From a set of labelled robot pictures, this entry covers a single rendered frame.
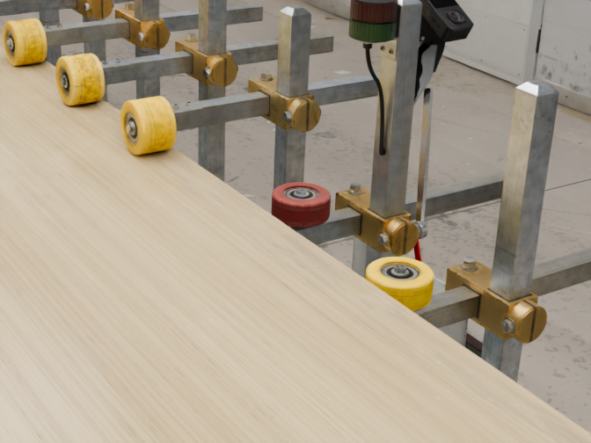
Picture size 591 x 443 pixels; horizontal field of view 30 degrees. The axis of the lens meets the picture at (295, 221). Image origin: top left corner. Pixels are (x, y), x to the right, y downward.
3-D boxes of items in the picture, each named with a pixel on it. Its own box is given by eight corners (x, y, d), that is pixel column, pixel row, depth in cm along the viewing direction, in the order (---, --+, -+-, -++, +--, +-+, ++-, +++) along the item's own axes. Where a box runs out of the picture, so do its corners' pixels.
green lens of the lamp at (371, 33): (376, 27, 145) (377, 10, 144) (404, 39, 140) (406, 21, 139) (339, 32, 142) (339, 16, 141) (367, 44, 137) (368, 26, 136)
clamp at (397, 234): (361, 216, 164) (362, 185, 162) (418, 251, 154) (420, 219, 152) (330, 224, 161) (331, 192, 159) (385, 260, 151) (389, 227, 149)
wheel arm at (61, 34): (254, 18, 226) (254, 0, 225) (263, 21, 224) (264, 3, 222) (19, 46, 201) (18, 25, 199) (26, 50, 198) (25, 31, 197)
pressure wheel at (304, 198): (306, 248, 159) (310, 174, 154) (338, 270, 153) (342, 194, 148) (259, 260, 155) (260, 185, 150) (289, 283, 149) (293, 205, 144)
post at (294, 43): (287, 286, 185) (298, 3, 165) (298, 294, 183) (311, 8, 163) (269, 290, 183) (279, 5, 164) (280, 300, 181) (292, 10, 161)
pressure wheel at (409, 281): (363, 331, 138) (369, 249, 133) (427, 338, 137) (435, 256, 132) (356, 365, 131) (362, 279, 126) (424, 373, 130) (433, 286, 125)
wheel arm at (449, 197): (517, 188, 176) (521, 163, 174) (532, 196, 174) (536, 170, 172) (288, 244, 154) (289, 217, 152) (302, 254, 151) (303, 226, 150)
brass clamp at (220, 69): (202, 64, 198) (202, 36, 196) (240, 84, 188) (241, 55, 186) (171, 68, 195) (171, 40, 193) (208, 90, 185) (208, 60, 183)
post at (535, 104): (491, 424, 147) (538, 76, 127) (509, 438, 144) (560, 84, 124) (470, 432, 145) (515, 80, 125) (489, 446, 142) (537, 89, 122)
